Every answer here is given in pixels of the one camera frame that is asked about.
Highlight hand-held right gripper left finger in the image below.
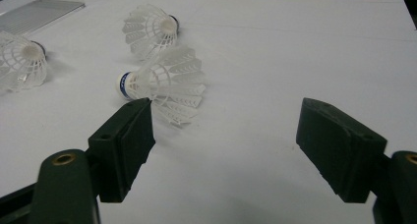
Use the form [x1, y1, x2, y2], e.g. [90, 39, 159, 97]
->
[88, 97, 157, 204]

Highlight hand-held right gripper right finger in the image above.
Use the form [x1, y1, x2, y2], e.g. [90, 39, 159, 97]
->
[295, 97, 388, 204]

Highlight white plastic shuttlecock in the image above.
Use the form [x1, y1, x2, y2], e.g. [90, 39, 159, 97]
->
[115, 45, 208, 129]
[0, 29, 49, 93]
[121, 3, 181, 61]

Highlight clear plastic container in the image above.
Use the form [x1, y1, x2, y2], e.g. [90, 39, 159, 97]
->
[0, 0, 87, 37]

